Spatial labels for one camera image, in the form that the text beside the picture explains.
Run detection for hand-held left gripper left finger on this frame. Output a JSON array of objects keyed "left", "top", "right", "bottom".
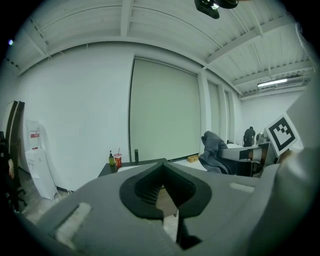
[{"left": 37, "top": 161, "right": 182, "bottom": 256}]

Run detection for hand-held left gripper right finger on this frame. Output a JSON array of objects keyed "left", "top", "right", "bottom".
[{"left": 161, "top": 161, "right": 262, "bottom": 256}]

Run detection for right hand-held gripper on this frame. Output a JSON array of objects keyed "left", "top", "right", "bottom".
[{"left": 219, "top": 112, "right": 301, "bottom": 178}]

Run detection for blue cloth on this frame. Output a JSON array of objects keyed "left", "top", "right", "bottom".
[{"left": 198, "top": 130, "right": 237, "bottom": 175}]

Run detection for red cup with straw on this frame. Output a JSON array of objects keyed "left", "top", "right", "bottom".
[{"left": 113, "top": 147, "right": 124, "bottom": 169}]

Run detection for white roller blind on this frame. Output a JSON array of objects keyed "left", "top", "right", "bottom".
[{"left": 129, "top": 56, "right": 201, "bottom": 162}]

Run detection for ceiling light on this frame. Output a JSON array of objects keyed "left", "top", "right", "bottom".
[{"left": 257, "top": 78, "right": 289, "bottom": 88}]

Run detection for white water dispenser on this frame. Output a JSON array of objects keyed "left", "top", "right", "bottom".
[{"left": 24, "top": 119, "right": 58, "bottom": 201}]

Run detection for dark leaning boards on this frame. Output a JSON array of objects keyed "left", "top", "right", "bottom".
[{"left": 4, "top": 100, "right": 26, "bottom": 164}]

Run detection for black head camera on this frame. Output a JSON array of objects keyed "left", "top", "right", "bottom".
[{"left": 194, "top": 0, "right": 240, "bottom": 20}]

